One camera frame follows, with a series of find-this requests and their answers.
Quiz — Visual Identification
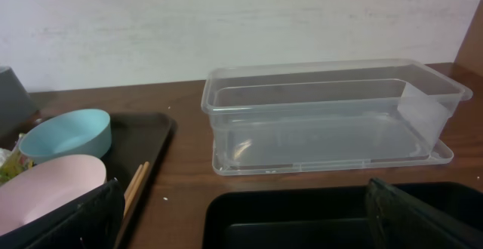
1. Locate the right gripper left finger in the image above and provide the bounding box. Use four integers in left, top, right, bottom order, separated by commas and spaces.
1, 179, 125, 249

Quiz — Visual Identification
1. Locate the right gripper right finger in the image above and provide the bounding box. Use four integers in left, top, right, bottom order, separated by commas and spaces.
365, 179, 482, 248

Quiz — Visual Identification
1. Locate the green orange snack wrapper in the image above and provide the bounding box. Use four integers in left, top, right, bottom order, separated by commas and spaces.
1, 134, 35, 185

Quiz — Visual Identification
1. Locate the grey plastic dishwasher rack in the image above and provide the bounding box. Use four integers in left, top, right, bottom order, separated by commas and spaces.
0, 66, 38, 136

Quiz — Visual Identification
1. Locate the wooden chopstick outer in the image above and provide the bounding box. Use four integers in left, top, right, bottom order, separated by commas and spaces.
124, 161, 149, 216

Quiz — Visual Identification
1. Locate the wooden chopstick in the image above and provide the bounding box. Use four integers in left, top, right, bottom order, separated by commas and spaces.
124, 161, 149, 216
124, 164, 143, 200

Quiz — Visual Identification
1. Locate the wooden chopstick inner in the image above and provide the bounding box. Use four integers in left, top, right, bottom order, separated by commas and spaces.
124, 164, 143, 200

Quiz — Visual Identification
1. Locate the pink bowl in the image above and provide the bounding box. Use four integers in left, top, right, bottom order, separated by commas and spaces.
1, 155, 106, 235

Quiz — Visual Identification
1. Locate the black plastic tray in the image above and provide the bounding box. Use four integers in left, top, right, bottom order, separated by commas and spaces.
202, 181, 483, 249

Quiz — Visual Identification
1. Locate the light blue bowl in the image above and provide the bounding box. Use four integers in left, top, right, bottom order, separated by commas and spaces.
19, 109, 112, 164

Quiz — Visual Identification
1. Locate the dark brown serving tray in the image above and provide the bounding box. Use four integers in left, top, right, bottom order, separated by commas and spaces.
102, 113, 177, 248

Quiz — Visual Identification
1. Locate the clear plastic container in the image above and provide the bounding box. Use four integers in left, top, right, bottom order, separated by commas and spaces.
201, 59, 472, 176

